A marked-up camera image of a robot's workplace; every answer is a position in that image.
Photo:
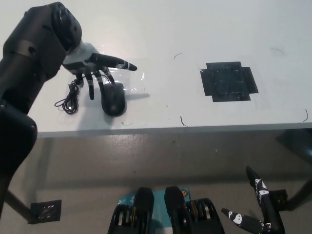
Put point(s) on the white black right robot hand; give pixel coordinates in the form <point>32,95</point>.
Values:
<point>265,204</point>

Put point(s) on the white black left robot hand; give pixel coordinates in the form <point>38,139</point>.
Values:
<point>80,61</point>

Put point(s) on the black computer mouse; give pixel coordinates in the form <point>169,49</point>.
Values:
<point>114,102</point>

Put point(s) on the black table leg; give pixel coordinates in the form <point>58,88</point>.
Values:
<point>301,195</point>
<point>20,207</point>

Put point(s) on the dark grey floor plate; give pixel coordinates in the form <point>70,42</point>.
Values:
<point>298,143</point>

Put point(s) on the black tape square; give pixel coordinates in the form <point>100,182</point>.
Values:
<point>229,83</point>

